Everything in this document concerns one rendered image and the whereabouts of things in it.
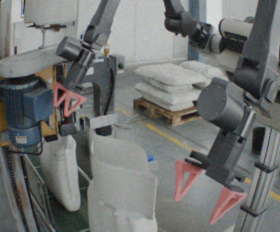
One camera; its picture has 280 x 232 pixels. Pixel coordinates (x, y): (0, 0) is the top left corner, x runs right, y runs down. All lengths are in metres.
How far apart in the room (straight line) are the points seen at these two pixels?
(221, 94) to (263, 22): 0.17
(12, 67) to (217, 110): 0.76
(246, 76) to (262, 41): 0.07
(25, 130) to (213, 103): 0.79
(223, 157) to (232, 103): 0.10
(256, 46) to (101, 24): 0.57
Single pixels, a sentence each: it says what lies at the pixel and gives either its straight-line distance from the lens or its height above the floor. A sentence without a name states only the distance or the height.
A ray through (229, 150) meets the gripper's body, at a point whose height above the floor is 1.38.
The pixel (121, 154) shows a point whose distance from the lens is 1.37.
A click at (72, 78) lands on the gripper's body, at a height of 1.36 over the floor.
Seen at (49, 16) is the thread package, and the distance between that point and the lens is 1.10.
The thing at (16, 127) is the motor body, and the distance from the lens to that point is 1.16.
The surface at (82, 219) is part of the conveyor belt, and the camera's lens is 1.91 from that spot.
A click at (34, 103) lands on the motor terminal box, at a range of 1.04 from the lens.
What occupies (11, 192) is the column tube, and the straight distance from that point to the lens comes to 1.56.
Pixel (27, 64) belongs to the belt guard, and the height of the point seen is 1.40.
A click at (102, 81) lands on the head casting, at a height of 1.23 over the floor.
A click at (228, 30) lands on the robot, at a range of 1.00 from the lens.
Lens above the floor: 1.61
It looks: 21 degrees down
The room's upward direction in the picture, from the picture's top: 2 degrees clockwise
